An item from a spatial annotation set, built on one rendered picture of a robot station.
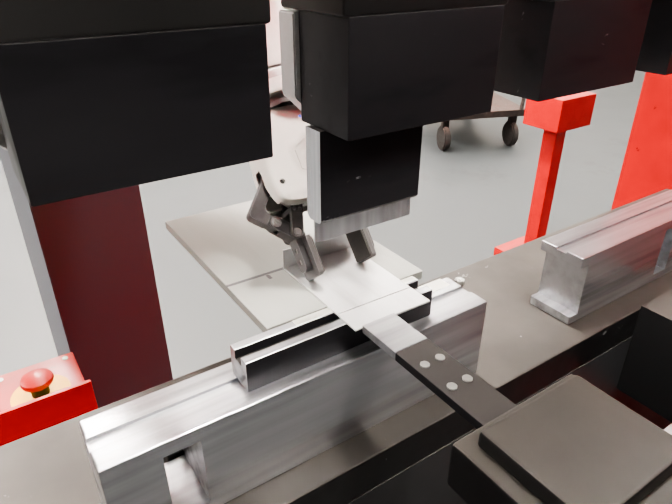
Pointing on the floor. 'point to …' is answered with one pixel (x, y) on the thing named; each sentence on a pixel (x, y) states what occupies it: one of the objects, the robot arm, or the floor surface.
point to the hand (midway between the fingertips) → (336, 252)
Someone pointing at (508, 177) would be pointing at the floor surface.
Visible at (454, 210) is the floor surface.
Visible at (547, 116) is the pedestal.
